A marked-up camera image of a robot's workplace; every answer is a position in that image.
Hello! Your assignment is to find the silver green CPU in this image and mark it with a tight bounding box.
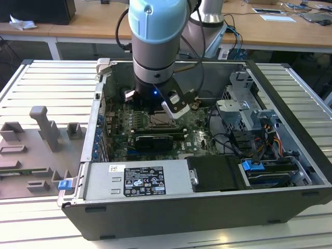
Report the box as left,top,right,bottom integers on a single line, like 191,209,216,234
151,114,172,128

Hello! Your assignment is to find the metal socket cover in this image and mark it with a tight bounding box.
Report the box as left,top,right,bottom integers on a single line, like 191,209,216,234
149,112,181,130

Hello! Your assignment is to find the CPU socket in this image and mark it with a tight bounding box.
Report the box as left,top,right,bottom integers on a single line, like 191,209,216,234
146,111,182,130

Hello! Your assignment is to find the black RAM slot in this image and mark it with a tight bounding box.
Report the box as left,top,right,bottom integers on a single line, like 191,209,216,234
133,132,188,139
133,129,187,133

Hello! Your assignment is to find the black graphics card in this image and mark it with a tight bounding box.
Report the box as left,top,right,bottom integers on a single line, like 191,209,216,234
134,134,174,151

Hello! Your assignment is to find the green motherboard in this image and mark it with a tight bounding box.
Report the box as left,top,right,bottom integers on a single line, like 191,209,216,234
103,100,221,160

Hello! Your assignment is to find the wooden desk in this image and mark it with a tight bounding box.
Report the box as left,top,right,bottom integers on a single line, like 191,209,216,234
0,0,332,62

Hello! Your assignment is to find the perforated metal drive cage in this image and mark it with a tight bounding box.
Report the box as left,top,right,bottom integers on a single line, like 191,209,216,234
215,71,281,132

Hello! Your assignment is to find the silver power supply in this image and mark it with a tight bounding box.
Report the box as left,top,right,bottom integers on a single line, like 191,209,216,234
84,159,194,202

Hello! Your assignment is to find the black plastic shroud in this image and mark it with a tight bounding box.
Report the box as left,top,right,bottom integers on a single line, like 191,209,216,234
186,155,246,193

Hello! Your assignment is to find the hard disk in blue carrier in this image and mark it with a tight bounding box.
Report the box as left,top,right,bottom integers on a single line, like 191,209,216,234
240,159,298,189

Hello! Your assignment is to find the black silver PC case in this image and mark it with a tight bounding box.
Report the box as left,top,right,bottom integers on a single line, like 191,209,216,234
57,57,332,241

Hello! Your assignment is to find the grey parts rack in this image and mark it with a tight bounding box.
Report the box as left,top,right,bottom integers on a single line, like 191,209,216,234
0,105,88,200

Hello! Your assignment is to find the black computer tower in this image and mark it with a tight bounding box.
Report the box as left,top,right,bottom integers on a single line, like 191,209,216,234
0,0,77,26

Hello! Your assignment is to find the crumpled white paper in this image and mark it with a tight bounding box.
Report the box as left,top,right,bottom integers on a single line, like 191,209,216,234
9,14,37,30

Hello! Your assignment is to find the green RAM stick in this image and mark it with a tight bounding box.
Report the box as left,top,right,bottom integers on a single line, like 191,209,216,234
0,170,50,176

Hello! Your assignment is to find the white paper sheet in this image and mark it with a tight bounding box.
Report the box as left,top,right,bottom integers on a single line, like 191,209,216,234
260,14,296,23

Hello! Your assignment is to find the grey laptop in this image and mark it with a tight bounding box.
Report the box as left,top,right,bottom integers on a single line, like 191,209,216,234
302,11,332,23

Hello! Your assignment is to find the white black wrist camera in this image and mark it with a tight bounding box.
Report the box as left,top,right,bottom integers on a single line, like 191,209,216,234
160,89,191,120

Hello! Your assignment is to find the black disk wire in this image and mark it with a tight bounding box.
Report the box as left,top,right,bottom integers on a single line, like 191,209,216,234
249,136,261,166

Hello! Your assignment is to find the yellow orange wire bundle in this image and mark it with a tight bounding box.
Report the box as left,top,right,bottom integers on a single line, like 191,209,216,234
261,123,285,158

